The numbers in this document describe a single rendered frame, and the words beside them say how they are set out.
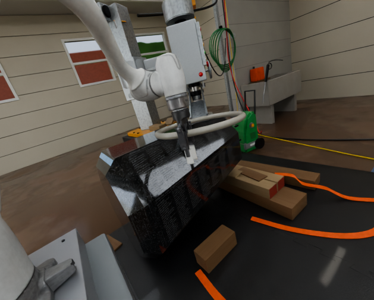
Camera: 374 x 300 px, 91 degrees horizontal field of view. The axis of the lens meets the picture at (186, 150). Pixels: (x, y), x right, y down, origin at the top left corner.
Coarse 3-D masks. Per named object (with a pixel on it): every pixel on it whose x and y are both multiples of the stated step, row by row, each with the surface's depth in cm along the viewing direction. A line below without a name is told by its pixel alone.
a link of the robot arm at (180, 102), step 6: (174, 96) 70; (180, 96) 70; (186, 96) 73; (168, 102) 72; (174, 102) 71; (180, 102) 71; (186, 102) 72; (168, 108) 74; (174, 108) 72; (180, 108) 73
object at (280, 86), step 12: (288, 72) 417; (300, 72) 400; (252, 84) 363; (264, 84) 344; (276, 84) 354; (288, 84) 379; (300, 84) 408; (252, 96) 373; (264, 96) 353; (276, 96) 360; (288, 96) 387; (252, 108) 399; (264, 108) 377; (276, 108) 455; (288, 108) 432; (264, 120) 388
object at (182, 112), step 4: (172, 112) 74; (176, 112) 73; (180, 112) 73; (184, 112) 73; (188, 112) 75; (172, 116) 75; (176, 116) 73; (180, 116) 73; (184, 116) 73; (188, 116) 75; (176, 120) 74; (180, 120) 73; (184, 120) 76; (180, 124) 73; (184, 128) 75
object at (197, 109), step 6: (204, 84) 170; (186, 90) 174; (192, 102) 150; (198, 102) 147; (204, 102) 133; (192, 108) 141; (198, 108) 138; (204, 108) 135; (192, 114) 132; (198, 114) 130; (204, 114) 128
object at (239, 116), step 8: (224, 112) 112; (232, 112) 105; (240, 112) 94; (192, 120) 120; (200, 120) 120; (232, 120) 79; (240, 120) 83; (168, 128) 112; (200, 128) 76; (208, 128) 76; (216, 128) 76; (160, 136) 86; (168, 136) 82; (176, 136) 79
